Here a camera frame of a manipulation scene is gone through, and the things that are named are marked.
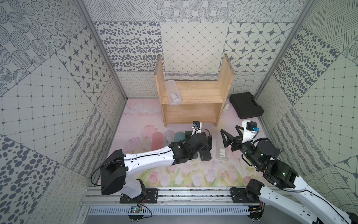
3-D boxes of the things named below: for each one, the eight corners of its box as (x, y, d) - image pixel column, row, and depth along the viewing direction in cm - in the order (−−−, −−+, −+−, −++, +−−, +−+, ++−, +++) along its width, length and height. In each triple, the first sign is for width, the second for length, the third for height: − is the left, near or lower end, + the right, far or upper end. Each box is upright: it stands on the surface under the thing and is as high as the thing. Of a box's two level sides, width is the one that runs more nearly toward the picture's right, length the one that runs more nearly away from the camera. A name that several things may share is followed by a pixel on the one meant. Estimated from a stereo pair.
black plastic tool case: (240, 119, 109) (242, 115, 105) (228, 99, 124) (229, 94, 119) (261, 115, 112) (264, 111, 107) (247, 96, 127) (249, 91, 122)
